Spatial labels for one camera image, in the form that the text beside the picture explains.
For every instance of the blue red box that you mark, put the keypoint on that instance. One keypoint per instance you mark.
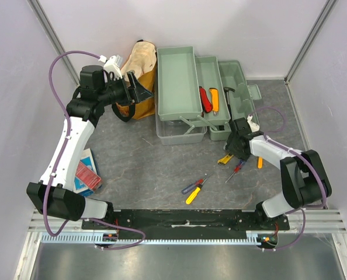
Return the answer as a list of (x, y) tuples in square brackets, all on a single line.
[(87, 181)]

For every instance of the yellow handled screwdriver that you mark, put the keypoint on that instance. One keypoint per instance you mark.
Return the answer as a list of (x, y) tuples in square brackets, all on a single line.
[(193, 195)]

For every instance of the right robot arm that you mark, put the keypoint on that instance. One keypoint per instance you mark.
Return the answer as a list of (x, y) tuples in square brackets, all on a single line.
[(304, 180)]

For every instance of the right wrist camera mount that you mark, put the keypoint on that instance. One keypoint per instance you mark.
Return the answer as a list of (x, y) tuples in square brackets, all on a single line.
[(253, 126)]

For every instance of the blue handled small screwdriver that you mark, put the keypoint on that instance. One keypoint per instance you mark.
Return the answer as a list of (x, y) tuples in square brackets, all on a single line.
[(238, 167)]

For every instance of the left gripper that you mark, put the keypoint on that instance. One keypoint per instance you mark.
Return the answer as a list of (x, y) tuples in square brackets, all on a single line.
[(139, 93)]

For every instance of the orange utility knife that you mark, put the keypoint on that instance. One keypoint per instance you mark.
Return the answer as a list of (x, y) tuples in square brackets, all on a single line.
[(214, 100)]

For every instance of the yellow utility knife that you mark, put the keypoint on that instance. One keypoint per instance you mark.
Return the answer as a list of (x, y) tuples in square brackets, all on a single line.
[(224, 160)]

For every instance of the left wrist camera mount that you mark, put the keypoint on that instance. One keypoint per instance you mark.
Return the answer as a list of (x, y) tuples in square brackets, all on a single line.
[(112, 65)]

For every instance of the orange handled chisel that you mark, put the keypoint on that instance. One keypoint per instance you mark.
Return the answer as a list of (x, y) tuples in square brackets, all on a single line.
[(260, 162)]

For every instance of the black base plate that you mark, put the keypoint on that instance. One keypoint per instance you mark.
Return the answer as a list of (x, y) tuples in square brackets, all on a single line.
[(162, 219)]

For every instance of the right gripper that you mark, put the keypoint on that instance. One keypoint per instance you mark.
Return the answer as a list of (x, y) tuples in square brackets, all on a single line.
[(233, 146)]

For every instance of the orange tote bag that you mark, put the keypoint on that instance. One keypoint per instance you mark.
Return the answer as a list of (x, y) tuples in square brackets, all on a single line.
[(143, 62)]

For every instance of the red handled pliers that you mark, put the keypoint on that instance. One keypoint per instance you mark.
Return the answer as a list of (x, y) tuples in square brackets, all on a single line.
[(205, 100)]

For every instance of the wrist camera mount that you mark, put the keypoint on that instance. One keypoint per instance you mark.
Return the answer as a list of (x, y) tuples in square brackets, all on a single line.
[(112, 65), (253, 126)]

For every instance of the blue cable duct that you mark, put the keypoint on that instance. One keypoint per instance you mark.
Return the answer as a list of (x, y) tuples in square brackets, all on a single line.
[(101, 238)]

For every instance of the black hammer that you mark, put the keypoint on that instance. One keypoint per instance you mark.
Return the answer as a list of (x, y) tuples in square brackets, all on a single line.
[(228, 92)]

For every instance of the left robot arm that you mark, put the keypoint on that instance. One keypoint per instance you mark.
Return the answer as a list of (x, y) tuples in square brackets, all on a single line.
[(53, 195)]

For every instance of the green toolbox with clear lid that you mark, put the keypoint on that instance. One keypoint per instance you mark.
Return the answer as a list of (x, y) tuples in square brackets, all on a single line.
[(195, 96)]

